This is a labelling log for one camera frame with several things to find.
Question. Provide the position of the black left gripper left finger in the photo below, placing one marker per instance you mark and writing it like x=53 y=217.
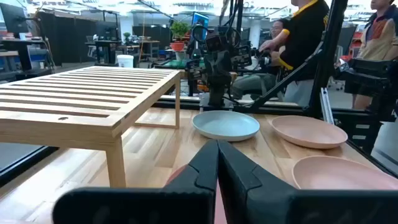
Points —
x=140 y=205

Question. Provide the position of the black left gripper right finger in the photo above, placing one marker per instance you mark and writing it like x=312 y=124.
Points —
x=280 y=205

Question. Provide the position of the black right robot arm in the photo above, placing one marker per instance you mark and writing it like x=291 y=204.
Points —
x=214 y=99

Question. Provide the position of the wooden slatted shelf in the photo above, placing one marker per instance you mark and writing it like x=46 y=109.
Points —
x=77 y=93

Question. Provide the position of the seated person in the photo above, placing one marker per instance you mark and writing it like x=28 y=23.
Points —
x=253 y=84

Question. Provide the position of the green mat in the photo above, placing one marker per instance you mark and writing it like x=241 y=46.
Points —
x=174 y=64

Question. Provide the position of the green plant in red pot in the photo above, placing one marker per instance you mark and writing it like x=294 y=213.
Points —
x=178 y=46

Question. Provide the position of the monitor with blue screen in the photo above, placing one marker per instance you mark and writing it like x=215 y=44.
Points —
x=200 y=20

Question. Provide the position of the wooden desk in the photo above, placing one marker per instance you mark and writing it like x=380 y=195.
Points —
x=149 y=42

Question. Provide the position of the white bucket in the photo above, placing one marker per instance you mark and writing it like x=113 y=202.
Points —
x=125 y=61

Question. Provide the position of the standing person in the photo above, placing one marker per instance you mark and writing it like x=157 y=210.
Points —
x=304 y=31

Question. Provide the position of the small green plant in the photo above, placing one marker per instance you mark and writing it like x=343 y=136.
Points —
x=127 y=35

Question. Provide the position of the black table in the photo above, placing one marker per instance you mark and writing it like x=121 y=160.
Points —
x=107 y=51

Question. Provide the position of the black curtain partition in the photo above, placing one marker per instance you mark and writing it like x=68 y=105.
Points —
x=68 y=40

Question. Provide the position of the black equipment stand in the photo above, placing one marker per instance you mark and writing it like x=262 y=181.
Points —
x=370 y=77

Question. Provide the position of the black desk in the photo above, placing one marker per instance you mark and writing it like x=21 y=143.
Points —
x=23 y=56

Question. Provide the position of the black computer monitor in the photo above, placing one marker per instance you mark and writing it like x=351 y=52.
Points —
x=14 y=18

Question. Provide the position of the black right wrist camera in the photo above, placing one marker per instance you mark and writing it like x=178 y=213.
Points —
x=216 y=41

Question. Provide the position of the black metal rig frame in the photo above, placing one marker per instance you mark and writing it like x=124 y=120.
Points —
x=325 y=62

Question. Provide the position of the silver aluminium bracket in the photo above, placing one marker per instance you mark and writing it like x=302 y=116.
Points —
x=326 y=107

